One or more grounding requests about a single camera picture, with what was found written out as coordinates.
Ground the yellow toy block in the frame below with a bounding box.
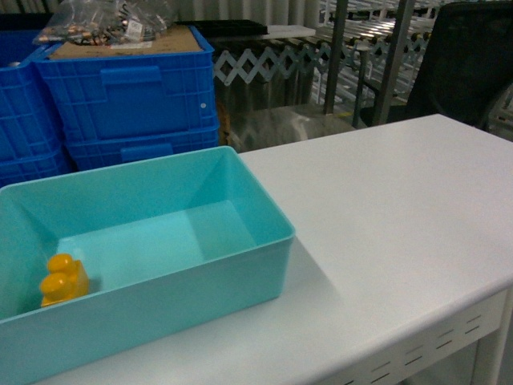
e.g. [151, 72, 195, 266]
[39, 253, 89, 307]

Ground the blue crate top right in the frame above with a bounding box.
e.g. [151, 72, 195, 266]
[34, 26, 217, 143]

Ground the blue crate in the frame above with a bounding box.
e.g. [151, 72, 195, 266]
[1, 147, 77, 187]
[66, 124, 219, 171]
[1, 47, 63, 161]
[34, 26, 217, 143]

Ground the white table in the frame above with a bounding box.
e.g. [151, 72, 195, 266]
[50, 115, 512, 384]

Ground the brown cardboard sheet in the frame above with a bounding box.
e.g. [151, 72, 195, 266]
[48, 25, 203, 60]

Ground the blue crate bottom right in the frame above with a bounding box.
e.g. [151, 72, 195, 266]
[66, 124, 219, 171]

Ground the expandable roller conveyor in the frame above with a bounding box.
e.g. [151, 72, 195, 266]
[214, 1, 446, 111]

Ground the clear bag of small parts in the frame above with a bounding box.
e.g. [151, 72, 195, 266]
[33, 1, 180, 46]

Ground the blue crate top middle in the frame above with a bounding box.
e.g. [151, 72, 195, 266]
[1, 47, 63, 161]

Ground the blue crate bottom middle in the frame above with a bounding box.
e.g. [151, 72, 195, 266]
[1, 147, 77, 187]

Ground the black mesh office chair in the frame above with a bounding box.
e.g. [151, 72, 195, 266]
[358, 2, 513, 132]

